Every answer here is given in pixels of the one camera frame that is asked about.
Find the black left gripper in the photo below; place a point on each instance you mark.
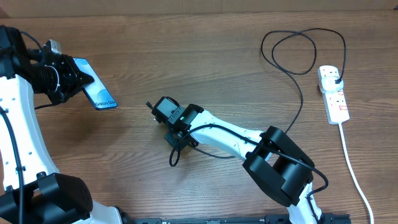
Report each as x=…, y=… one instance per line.
x=77, y=79

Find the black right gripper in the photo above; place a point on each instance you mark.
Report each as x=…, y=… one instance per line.
x=180, y=144

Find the blue screen Galaxy smartphone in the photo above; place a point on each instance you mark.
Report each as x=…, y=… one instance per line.
x=96, y=92

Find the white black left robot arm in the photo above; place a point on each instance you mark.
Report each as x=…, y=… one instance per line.
x=35, y=190

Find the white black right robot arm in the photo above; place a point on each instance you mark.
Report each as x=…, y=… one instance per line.
x=277, y=165

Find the white charger plug adapter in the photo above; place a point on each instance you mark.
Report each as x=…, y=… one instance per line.
x=330, y=84

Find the white power strip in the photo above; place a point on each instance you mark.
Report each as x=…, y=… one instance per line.
x=335, y=103

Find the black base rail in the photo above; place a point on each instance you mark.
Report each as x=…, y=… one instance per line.
x=329, y=218

